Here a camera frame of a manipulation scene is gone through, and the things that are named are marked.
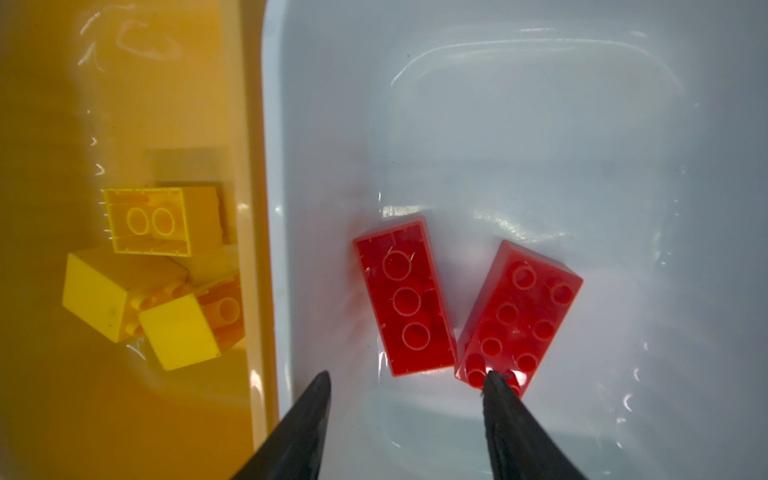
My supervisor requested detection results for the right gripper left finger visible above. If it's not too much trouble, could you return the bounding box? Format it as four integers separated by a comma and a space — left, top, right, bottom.
233, 371, 331, 480

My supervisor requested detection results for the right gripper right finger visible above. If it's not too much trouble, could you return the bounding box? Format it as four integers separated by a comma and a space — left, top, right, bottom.
483, 371, 585, 480

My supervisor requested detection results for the yellow lego brick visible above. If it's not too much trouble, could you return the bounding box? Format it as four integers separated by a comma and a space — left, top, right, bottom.
62, 246, 191, 343
103, 187, 224, 257
139, 274, 245, 371

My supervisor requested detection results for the red lego brick long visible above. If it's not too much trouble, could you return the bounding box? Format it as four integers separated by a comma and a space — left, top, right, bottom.
353, 215, 457, 377

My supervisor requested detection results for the white plastic bin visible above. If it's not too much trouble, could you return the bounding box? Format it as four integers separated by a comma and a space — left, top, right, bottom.
262, 1, 767, 479

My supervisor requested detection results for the yellow plastic bin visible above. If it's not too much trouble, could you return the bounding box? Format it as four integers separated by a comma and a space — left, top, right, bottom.
1, 1, 277, 479

